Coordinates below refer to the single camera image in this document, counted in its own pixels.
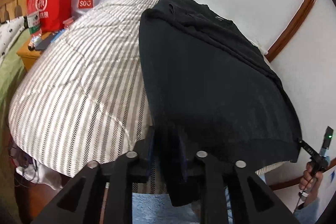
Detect person's right forearm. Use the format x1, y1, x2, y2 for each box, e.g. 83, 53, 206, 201
293, 190, 320, 224

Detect wooden headboard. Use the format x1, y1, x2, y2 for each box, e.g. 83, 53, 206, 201
0, 0, 30, 24

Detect striped mattress cover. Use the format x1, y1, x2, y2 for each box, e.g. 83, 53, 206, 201
8, 0, 287, 194

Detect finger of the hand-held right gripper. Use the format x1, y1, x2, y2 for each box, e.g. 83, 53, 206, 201
299, 138, 320, 159

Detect white floral pillow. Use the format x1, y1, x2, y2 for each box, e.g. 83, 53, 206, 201
0, 16, 27, 57

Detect wooden door frame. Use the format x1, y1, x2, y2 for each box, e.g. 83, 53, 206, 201
266, 0, 323, 62

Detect person's right hand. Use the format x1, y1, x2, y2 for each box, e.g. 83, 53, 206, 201
299, 163, 324, 192

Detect wooden baseboard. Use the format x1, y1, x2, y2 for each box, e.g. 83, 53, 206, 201
265, 158, 336, 191

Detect black cord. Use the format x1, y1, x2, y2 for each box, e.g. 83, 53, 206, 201
293, 178, 316, 212

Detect wooden nightstand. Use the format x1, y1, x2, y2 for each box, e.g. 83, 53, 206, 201
16, 31, 57, 73

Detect dark phone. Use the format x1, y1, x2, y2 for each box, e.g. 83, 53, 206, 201
34, 36, 53, 51

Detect black sweatshirt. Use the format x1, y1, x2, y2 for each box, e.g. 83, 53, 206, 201
138, 0, 303, 208

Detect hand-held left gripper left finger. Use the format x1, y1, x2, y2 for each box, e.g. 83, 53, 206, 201
29, 126, 158, 224

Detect small blue box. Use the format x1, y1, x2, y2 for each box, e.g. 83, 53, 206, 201
51, 29, 65, 42

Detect plastic water bottle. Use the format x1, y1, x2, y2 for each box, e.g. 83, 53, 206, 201
26, 0, 43, 36

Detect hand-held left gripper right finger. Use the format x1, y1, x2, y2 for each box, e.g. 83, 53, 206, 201
178, 130, 300, 224

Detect green blanket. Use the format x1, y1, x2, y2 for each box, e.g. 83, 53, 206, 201
0, 28, 30, 188

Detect white cloth pile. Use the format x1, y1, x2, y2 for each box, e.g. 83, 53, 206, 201
15, 160, 64, 191

